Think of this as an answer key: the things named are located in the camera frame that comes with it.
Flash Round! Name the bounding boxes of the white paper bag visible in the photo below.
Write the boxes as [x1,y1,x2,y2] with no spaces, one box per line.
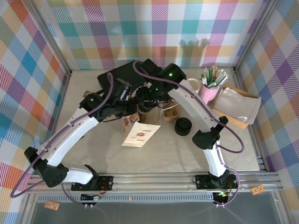
[121,102,178,148]

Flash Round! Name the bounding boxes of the stack of paper cups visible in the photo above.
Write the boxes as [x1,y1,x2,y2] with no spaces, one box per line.
[188,78,201,94]

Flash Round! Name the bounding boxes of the green striped straw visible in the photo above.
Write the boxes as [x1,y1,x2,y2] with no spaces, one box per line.
[199,73,210,87]

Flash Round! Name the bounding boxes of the black flat device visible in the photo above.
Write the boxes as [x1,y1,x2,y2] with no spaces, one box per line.
[97,61,152,94]

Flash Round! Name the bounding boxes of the pink cup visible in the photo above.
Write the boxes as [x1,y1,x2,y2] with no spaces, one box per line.
[198,82,224,105]

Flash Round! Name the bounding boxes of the white wrapped straw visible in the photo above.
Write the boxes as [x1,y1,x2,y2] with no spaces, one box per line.
[214,69,226,87]
[216,73,230,89]

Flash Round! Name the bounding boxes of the stack of black lids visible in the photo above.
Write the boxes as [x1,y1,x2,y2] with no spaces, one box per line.
[174,117,192,137]

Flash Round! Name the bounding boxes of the small circuit board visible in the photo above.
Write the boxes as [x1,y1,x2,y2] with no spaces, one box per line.
[80,193,104,202]
[214,191,231,203]

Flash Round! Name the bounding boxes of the orange paper tag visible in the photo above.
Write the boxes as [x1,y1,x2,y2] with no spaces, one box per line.
[250,186,265,196]
[44,201,60,210]

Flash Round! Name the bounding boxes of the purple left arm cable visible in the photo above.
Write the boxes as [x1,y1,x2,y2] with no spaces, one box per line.
[10,73,115,207]

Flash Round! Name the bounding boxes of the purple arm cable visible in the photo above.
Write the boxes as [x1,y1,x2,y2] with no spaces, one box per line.
[10,73,115,207]
[132,60,245,208]

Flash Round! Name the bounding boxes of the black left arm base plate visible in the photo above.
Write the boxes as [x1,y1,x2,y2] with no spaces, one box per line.
[71,175,114,191]

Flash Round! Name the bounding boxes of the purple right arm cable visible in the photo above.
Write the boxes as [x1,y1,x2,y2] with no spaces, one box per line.
[132,60,245,208]

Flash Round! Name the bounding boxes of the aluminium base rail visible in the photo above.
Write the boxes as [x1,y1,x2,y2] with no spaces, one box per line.
[24,172,282,194]

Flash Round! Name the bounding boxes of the aluminium frame post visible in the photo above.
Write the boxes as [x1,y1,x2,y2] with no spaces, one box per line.
[233,0,280,74]
[23,0,72,77]

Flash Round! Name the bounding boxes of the slotted metal duct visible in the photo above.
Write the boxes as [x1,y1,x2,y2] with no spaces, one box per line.
[37,195,215,203]

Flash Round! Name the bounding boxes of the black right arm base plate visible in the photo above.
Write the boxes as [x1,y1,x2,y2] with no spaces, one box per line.
[195,175,239,190]

